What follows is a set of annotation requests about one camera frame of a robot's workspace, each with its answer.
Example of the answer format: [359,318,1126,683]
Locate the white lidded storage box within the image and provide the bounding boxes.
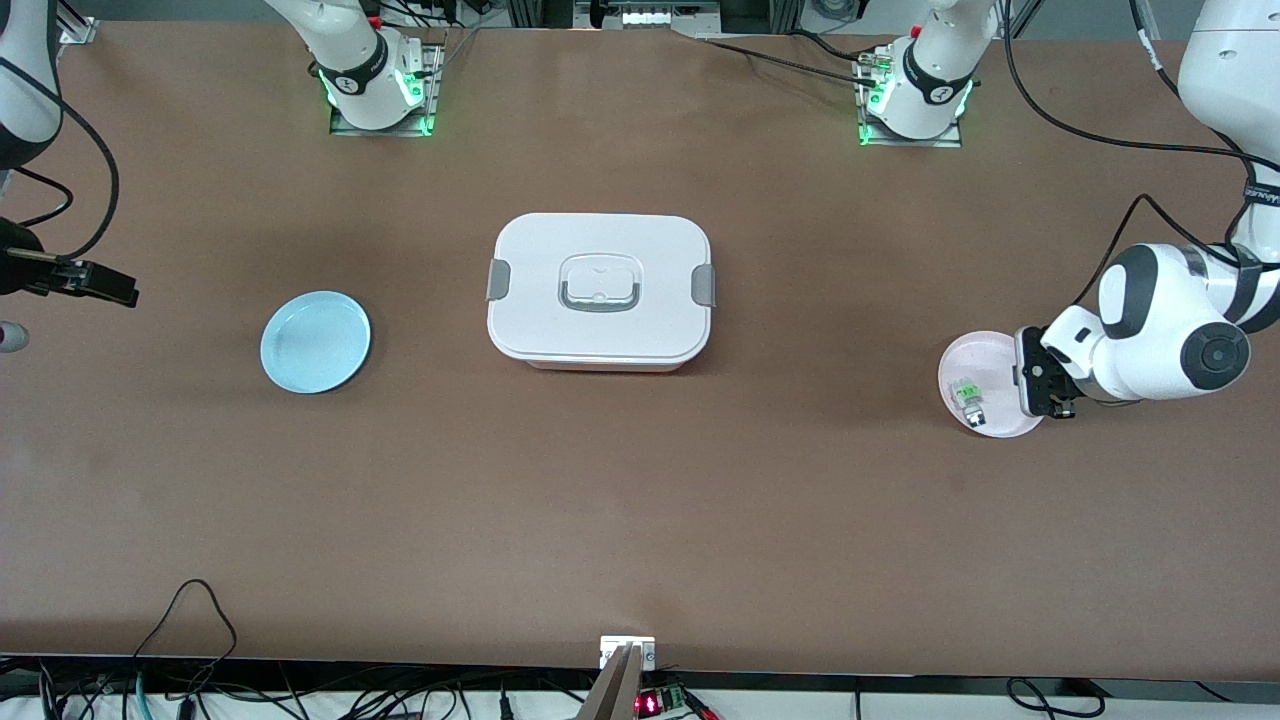
[487,212,717,373]

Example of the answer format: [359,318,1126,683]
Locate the pink round plate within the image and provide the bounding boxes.
[937,331,1046,439]

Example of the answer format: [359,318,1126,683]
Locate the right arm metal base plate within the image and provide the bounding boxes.
[328,40,447,139]

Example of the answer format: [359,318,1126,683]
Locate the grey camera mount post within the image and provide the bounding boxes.
[578,645,646,720]

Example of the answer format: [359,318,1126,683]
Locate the black looped cable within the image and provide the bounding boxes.
[130,579,239,691]

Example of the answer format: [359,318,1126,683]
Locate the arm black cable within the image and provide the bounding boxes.
[1000,0,1280,306]
[0,55,121,266]

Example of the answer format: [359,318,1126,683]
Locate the aluminium frame with label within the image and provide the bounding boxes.
[575,0,721,31]

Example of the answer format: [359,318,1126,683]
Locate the black cable on table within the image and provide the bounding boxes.
[695,35,881,89]

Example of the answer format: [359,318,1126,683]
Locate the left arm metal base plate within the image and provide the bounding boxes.
[855,48,965,150]

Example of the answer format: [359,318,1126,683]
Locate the light blue round plate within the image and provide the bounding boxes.
[260,291,372,394]

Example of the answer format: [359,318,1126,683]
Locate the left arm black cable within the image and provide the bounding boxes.
[1000,0,1280,306]

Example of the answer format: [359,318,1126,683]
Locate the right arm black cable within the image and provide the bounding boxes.
[0,55,121,266]

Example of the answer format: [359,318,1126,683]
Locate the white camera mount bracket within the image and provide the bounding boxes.
[600,636,657,671]

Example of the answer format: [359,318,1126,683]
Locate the circuit board red display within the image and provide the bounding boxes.
[634,684,693,717]

